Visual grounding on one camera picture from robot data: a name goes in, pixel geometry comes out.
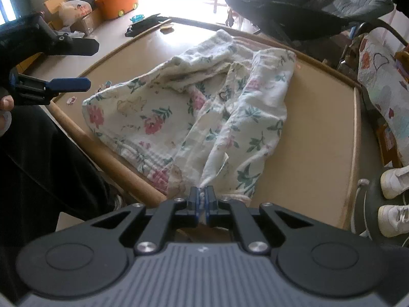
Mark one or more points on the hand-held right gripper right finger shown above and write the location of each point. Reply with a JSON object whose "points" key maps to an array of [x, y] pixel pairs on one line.
{"points": [[211, 209]]}

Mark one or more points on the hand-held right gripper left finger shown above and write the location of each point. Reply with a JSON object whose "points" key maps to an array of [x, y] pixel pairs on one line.
{"points": [[195, 209]]}

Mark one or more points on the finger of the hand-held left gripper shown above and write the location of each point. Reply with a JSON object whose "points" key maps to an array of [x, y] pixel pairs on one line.
{"points": [[83, 47], [70, 84]]}

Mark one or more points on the white floral baby garment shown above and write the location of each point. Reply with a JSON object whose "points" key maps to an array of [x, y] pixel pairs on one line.
{"points": [[191, 128]]}

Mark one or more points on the person's left hand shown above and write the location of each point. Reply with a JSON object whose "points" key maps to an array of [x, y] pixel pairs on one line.
{"points": [[5, 108]]}

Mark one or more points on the tiny white red sticker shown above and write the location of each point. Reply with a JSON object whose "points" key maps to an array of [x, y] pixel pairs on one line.
{"points": [[71, 100]]}

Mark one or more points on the cardboard box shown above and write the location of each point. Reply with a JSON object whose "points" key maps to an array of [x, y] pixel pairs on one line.
{"points": [[89, 24]]}

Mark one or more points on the cartoon boy sticker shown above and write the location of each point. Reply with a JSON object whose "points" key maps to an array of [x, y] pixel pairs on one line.
{"points": [[103, 86]]}

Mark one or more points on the white plastic bag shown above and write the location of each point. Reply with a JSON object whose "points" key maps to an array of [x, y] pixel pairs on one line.
{"points": [[76, 11]]}

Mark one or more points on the television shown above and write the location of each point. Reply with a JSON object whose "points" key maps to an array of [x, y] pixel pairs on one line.
{"points": [[6, 6]]}

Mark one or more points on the orange storage bin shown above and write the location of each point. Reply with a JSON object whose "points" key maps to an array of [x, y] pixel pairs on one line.
{"points": [[115, 4]]}

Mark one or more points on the small teal bucket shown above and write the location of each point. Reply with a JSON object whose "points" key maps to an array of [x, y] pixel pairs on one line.
{"points": [[137, 18]]}

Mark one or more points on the black bag on bin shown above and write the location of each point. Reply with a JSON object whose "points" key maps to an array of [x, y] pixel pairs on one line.
{"points": [[150, 24]]}

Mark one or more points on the small amber dish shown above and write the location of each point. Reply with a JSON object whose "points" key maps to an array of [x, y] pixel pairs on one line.
{"points": [[167, 29]]}

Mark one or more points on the person's dark pants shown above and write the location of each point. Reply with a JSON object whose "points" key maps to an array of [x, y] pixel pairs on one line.
{"points": [[38, 166]]}

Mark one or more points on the wooden table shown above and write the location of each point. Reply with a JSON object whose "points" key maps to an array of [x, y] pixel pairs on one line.
{"points": [[319, 134]]}

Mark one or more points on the white sneaker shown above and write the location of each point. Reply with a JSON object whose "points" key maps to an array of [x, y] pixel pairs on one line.
{"points": [[396, 182], [394, 220]]}

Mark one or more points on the heart print quilt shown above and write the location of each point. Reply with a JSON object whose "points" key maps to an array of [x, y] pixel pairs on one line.
{"points": [[383, 80]]}

